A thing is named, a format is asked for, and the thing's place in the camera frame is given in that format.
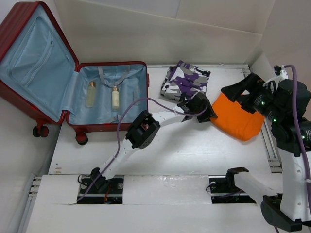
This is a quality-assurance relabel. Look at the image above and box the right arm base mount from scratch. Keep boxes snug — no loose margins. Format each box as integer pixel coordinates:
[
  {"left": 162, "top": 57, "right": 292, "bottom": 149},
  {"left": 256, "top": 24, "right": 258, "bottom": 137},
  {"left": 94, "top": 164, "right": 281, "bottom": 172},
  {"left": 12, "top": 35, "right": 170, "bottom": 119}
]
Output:
[{"left": 206, "top": 167, "right": 256, "bottom": 204}]

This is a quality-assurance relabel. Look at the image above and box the purple camouflage garment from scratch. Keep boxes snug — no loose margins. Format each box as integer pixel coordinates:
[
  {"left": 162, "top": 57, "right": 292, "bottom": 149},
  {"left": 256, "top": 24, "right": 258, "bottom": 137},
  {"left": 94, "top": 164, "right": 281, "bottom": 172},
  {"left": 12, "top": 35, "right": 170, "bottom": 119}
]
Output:
[{"left": 160, "top": 60, "right": 211, "bottom": 102}]

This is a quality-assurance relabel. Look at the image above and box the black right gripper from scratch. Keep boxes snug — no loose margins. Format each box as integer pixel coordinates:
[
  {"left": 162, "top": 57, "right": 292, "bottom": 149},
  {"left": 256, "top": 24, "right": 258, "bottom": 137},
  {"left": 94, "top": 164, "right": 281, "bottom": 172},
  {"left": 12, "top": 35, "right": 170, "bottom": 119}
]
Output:
[{"left": 221, "top": 72, "right": 285, "bottom": 124}]

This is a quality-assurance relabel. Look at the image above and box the white foam cover panel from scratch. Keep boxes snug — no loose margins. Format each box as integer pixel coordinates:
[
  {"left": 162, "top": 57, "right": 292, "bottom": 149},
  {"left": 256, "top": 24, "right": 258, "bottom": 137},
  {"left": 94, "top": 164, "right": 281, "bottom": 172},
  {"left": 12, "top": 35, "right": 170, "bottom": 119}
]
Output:
[{"left": 122, "top": 175, "right": 212, "bottom": 205}]

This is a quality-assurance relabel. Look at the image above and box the clear bottle with pump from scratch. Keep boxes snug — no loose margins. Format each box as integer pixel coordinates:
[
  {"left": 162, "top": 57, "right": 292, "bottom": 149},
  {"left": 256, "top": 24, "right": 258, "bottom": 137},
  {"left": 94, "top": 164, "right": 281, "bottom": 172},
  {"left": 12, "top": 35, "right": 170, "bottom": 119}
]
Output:
[{"left": 111, "top": 86, "right": 120, "bottom": 111}]

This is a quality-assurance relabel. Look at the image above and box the orange garment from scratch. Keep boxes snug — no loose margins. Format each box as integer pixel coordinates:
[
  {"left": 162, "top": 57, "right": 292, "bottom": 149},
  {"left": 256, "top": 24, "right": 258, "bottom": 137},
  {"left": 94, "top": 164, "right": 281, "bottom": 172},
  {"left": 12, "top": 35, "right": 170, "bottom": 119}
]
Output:
[{"left": 211, "top": 93, "right": 264, "bottom": 141}]

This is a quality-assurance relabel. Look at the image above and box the red hard-shell suitcase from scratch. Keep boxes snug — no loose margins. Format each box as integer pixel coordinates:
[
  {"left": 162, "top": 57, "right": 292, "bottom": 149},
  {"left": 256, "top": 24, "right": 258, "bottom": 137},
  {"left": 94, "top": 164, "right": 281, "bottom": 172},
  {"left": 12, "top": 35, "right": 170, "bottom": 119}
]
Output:
[{"left": 0, "top": 1, "right": 149, "bottom": 145}]

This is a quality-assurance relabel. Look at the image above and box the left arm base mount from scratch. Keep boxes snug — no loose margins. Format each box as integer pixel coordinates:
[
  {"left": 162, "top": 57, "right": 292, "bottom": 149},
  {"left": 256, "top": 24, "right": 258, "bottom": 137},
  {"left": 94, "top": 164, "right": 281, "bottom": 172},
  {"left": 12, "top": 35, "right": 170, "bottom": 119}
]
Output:
[{"left": 77, "top": 175, "right": 124, "bottom": 204}]

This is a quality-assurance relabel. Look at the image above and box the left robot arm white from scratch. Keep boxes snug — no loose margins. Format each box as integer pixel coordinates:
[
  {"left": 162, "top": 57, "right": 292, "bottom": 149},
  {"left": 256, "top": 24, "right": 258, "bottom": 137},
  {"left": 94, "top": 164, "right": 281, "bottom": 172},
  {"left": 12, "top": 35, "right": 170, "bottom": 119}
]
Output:
[{"left": 88, "top": 92, "right": 217, "bottom": 193}]

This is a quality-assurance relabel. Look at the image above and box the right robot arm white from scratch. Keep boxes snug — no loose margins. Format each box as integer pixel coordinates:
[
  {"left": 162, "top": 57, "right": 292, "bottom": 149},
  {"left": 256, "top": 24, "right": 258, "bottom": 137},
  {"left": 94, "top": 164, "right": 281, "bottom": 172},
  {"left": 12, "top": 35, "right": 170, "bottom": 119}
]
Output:
[{"left": 221, "top": 65, "right": 311, "bottom": 232}]

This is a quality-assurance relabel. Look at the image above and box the yellow bottle with gold cap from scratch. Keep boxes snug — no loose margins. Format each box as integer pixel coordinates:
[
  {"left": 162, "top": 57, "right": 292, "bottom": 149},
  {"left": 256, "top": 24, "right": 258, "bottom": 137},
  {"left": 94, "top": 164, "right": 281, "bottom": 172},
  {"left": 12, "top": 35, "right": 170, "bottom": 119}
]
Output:
[{"left": 86, "top": 81, "right": 96, "bottom": 108}]

